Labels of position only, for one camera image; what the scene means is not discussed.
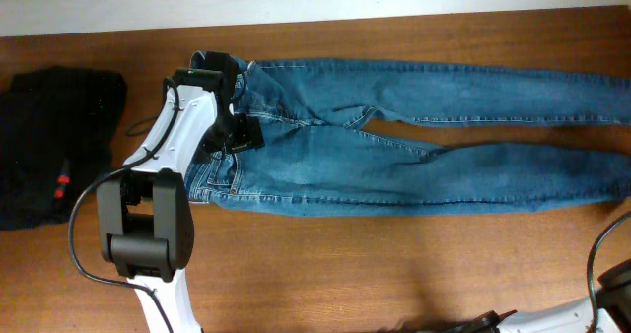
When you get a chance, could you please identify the blue denim jeans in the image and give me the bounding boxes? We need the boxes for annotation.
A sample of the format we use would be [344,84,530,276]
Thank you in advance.
[184,59,630,217]

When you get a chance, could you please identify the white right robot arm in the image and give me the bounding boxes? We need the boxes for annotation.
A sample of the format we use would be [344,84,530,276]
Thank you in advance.
[448,260,630,333]

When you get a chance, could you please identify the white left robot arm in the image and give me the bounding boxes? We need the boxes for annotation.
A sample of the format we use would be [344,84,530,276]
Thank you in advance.
[96,52,264,332]

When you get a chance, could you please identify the black fabric bag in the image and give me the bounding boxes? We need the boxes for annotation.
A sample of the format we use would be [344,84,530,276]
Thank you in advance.
[1,66,127,230]

